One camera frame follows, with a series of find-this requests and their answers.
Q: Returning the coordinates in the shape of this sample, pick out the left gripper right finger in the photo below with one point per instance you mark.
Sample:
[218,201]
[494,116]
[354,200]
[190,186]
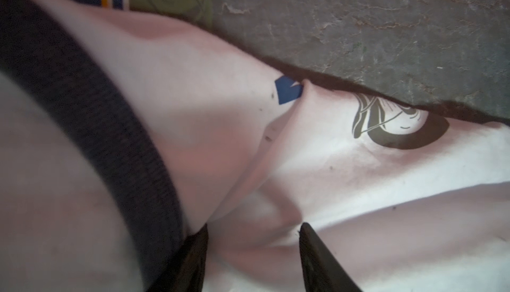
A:
[321,271]

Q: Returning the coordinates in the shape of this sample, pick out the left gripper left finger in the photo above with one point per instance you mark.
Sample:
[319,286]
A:
[186,270]

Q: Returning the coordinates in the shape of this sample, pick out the white grey-trimmed tank top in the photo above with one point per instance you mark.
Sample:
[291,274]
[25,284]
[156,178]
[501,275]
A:
[124,133]

